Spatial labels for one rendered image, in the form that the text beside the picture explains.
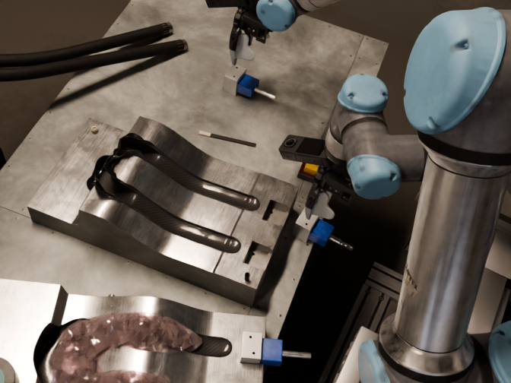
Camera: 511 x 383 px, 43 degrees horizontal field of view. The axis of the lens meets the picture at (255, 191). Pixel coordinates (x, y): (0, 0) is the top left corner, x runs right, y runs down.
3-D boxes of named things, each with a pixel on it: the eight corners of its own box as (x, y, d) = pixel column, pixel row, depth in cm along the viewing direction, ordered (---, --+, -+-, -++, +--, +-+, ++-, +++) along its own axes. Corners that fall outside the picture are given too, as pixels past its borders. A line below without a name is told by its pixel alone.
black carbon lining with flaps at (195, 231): (261, 203, 137) (267, 178, 129) (233, 265, 128) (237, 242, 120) (113, 147, 141) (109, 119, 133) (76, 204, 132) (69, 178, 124)
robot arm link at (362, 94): (347, 109, 99) (338, 68, 104) (333, 152, 108) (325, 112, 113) (397, 109, 100) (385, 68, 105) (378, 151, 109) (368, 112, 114)
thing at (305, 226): (354, 246, 142) (360, 234, 137) (345, 264, 139) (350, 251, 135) (301, 219, 144) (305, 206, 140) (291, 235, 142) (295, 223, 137)
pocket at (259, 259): (271, 257, 132) (273, 248, 129) (261, 279, 129) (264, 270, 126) (250, 249, 132) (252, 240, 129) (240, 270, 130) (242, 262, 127)
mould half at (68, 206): (293, 209, 145) (303, 174, 134) (252, 308, 131) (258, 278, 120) (92, 134, 151) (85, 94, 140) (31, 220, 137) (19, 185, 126)
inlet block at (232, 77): (277, 98, 163) (280, 83, 159) (269, 111, 161) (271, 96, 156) (232, 77, 166) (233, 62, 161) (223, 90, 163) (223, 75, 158)
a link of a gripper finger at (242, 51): (246, 77, 149) (256, 42, 143) (223, 67, 150) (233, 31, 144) (252, 72, 151) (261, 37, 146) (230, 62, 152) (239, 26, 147)
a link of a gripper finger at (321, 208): (324, 238, 127) (339, 204, 122) (297, 223, 129) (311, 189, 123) (329, 229, 130) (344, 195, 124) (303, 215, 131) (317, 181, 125)
